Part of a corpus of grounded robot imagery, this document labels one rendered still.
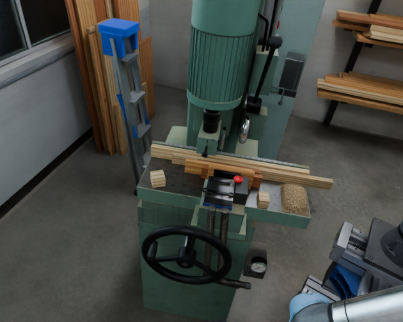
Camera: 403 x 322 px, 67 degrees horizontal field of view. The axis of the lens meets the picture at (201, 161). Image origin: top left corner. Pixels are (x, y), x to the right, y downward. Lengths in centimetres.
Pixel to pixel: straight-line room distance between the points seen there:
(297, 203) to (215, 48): 57
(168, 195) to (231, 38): 55
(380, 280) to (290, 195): 43
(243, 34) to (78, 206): 177
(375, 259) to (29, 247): 182
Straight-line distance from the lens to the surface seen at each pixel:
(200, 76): 88
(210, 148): 104
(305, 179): 117
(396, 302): 54
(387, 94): 302
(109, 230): 211
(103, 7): 257
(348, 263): 129
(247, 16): 84
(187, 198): 105
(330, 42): 327
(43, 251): 212
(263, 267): 120
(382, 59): 337
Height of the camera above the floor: 165
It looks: 39 degrees down
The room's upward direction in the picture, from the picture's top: 7 degrees clockwise
